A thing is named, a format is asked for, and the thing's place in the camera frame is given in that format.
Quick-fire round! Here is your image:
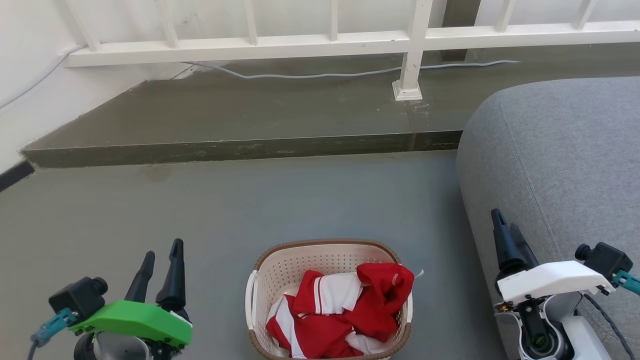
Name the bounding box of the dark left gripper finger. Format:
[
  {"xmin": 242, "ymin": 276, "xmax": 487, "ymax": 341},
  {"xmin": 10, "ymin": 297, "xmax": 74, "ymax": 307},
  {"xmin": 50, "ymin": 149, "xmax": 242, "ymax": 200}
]
[
  {"xmin": 155, "ymin": 238, "xmax": 191, "ymax": 322},
  {"xmin": 124, "ymin": 251, "xmax": 156, "ymax": 304}
]

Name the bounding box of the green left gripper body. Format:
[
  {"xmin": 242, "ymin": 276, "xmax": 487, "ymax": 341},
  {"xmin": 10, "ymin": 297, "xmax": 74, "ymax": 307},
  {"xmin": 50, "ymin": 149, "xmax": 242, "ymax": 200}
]
[{"xmin": 69, "ymin": 299, "xmax": 193, "ymax": 360}]

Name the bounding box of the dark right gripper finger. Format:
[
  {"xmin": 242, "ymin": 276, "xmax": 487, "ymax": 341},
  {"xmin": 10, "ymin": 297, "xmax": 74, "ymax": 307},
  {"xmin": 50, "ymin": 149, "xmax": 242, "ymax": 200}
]
[
  {"xmin": 508, "ymin": 223, "xmax": 540, "ymax": 269},
  {"xmin": 491, "ymin": 208, "xmax": 529, "ymax": 274}
]

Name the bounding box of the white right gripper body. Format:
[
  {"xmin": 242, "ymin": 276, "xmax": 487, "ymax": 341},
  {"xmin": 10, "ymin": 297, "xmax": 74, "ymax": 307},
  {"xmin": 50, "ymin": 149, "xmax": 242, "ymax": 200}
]
[{"xmin": 496, "ymin": 260, "xmax": 616, "ymax": 306}]

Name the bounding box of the red and white garment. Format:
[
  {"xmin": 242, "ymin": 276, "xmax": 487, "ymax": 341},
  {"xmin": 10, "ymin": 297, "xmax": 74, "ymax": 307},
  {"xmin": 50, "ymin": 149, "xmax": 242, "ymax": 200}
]
[{"xmin": 265, "ymin": 262, "xmax": 416, "ymax": 359}]

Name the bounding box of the grey fabric sofa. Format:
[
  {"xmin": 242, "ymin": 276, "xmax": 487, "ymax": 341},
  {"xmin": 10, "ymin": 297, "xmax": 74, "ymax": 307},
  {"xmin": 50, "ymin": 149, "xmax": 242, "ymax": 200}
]
[{"xmin": 455, "ymin": 76, "xmax": 640, "ymax": 360}]

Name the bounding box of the cream laundry basket brown rim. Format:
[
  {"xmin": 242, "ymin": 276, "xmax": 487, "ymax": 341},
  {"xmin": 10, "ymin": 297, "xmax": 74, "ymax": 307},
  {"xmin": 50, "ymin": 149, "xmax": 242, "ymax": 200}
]
[{"xmin": 244, "ymin": 238, "xmax": 415, "ymax": 360}]

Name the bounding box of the white railing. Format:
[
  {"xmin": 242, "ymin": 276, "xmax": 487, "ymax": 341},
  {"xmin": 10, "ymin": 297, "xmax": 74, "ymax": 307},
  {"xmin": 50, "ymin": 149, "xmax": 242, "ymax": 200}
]
[{"xmin": 59, "ymin": 0, "xmax": 640, "ymax": 102}]

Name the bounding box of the left black cable teal plug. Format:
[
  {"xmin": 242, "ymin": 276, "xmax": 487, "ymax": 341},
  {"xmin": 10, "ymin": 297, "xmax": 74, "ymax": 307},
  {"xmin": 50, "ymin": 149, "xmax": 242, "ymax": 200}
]
[{"xmin": 27, "ymin": 307, "xmax": 78, "ymax": 360}]

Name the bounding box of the thin grey wall cable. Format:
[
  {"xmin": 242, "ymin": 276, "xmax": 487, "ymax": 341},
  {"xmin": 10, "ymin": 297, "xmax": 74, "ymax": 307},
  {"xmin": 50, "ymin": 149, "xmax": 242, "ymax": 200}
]
[{"xmin": 0, "ymin": 45, "xmax": 88, "ymax": 110}]

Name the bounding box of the long grey floor cable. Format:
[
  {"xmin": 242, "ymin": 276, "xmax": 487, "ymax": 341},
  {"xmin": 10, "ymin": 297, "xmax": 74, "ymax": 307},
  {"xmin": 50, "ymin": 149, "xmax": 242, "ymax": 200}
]
[{"xmin": 182, "ymin": 59, "xmax": 521, "ymax": 80}]

